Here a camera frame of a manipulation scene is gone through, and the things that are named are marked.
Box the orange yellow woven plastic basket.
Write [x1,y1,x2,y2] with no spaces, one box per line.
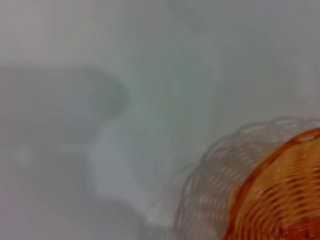
[221,127,320,240]

